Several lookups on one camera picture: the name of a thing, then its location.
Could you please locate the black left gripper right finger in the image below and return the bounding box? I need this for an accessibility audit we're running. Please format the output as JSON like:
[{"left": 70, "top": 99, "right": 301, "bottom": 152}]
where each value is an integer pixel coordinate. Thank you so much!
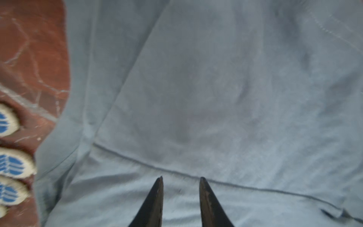
[{"left": 199, "top": 177, "right": 234, "bottom": 227}]

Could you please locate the blue dotted work glove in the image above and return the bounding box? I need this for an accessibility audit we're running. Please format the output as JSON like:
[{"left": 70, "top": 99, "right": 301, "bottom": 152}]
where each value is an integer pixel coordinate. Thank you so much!
[{"left": 1, "top": 104, "right": 36, "bottom": 218}]

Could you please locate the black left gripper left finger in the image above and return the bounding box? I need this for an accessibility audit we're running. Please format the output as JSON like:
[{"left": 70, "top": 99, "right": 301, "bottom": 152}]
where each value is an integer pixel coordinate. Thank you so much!
[{"left": 129, "top": 176, "right": 164, "bottom": 227}]

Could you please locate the grey t-shirt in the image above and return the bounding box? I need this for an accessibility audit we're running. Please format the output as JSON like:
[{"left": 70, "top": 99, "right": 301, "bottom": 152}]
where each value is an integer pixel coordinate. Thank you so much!
[{"left": 33, "top": 1, "right": 363, "bottom": 227}]

